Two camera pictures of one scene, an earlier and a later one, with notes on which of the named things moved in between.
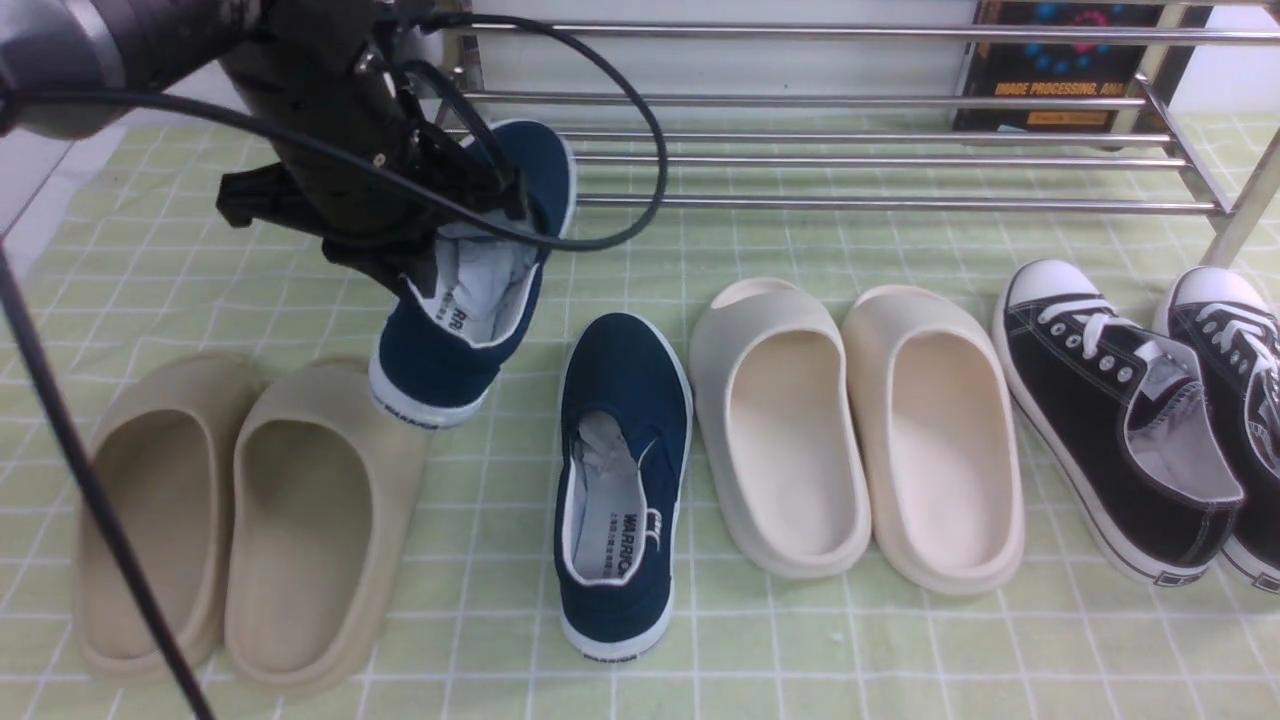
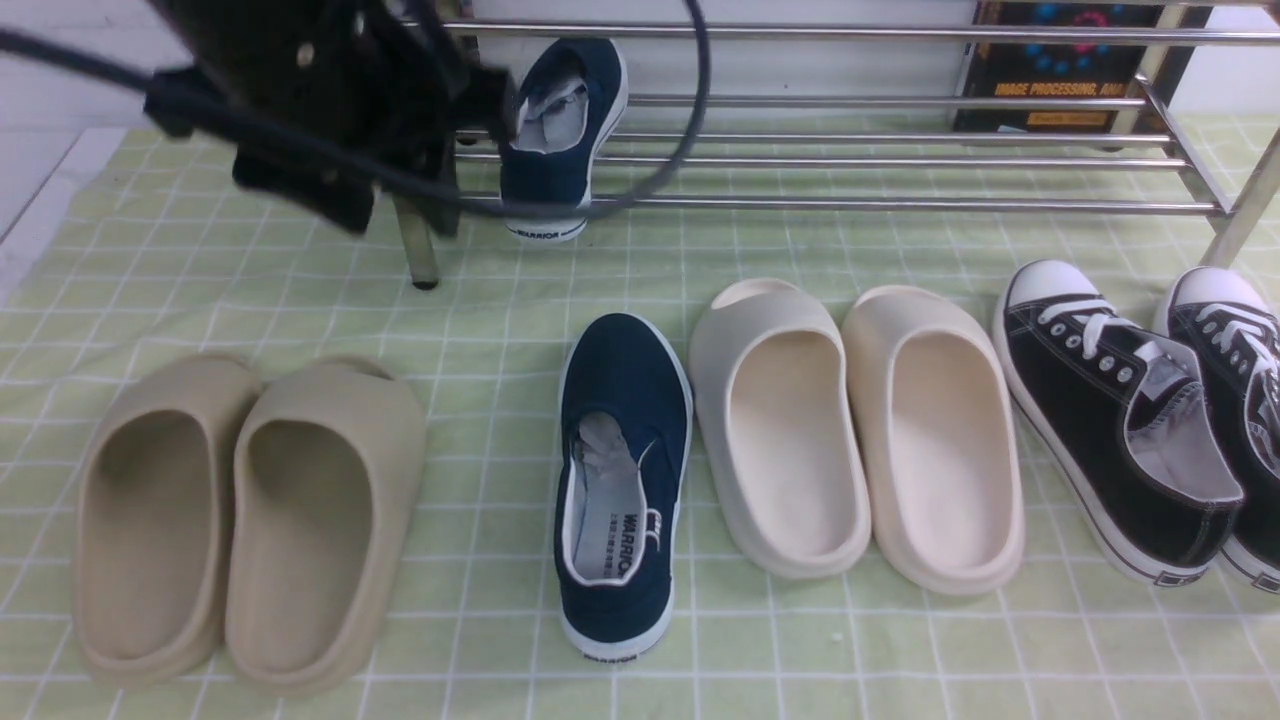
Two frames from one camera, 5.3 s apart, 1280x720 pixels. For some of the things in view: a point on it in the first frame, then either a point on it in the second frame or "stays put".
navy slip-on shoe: [625, 441] stays put
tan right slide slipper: [325, 528] stays put
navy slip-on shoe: [440, 360] to [572, 97]
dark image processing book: [1076, 70] stays put
